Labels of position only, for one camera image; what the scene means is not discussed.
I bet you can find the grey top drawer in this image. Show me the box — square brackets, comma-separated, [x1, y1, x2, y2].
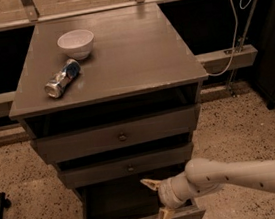
[32, 104, 200, 164]

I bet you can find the white ceramic bowl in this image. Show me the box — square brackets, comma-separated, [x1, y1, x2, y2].
[57, 29, 94, 60]

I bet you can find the grey wooden drawer cabinet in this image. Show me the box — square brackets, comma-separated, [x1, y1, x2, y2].
[0, 0, 223, 212]

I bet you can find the metal rail frame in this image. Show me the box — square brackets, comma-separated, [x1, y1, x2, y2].
[0, 0, 275, 120]

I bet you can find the grey drawer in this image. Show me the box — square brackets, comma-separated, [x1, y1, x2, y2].
[81, 164, 205, 219]
[58, 142, 193, 189]
[32, 104, 200, 164]

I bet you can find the grey middle drawer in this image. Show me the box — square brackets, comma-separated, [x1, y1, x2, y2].
[58, 142, 193, 189]

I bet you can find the thin metal pole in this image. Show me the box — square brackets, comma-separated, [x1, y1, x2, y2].
[222, 0, 258, 97]

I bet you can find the grey bottom drawer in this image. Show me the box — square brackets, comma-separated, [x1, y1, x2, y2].
[81, 164, 205, 219]

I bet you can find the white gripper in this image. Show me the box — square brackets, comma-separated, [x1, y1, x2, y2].
[140, 172, 192, 219]

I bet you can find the crushed silver blue can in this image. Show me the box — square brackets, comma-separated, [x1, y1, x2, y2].
[44, 59, 81, 98]

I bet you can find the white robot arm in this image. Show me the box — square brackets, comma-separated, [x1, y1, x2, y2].
[141, 158, 275, 219]

